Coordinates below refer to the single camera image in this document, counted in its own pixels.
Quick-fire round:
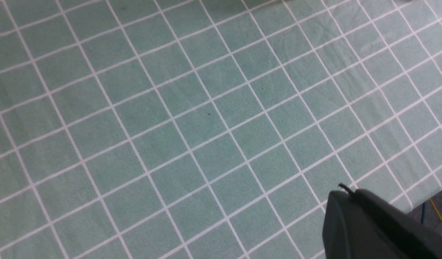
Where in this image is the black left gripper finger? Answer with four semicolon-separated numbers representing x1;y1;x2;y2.
322;183;442;259

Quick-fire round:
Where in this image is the green checkered tablecloth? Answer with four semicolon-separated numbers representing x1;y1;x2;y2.
0;0;442;259

